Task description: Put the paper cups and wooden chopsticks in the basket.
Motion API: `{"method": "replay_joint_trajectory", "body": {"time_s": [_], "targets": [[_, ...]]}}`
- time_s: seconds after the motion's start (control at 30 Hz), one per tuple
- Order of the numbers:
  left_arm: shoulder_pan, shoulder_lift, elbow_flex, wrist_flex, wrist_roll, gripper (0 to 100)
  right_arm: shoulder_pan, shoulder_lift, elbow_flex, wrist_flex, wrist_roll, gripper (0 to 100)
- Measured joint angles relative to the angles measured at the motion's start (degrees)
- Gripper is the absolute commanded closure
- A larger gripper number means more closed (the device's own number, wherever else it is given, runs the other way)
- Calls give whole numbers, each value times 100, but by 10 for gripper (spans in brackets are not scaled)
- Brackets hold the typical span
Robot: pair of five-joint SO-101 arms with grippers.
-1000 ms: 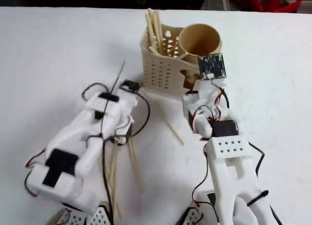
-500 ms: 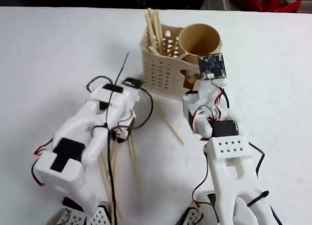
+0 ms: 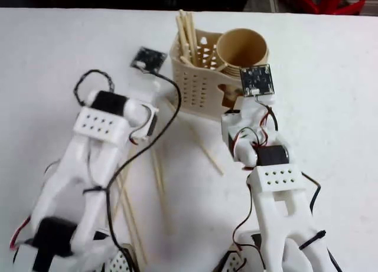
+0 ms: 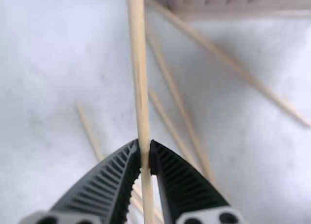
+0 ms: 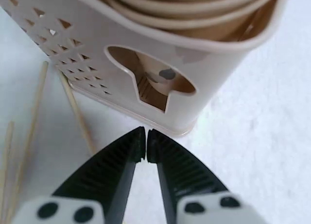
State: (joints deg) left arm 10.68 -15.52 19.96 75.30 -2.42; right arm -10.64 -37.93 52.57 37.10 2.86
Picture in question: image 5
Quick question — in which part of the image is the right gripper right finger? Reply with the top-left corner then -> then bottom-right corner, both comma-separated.
146,128 -> 257,224

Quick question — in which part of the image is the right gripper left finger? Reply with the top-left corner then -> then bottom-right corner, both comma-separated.
12,126 -> 147,224

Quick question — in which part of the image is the beige plastic basket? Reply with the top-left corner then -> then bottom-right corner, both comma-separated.
0,0 -> 292,137

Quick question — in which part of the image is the wooden chopstick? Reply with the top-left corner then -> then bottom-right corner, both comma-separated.
58,72 -> 97,156
5,61 -> 49,224
0,121 -> 15,210

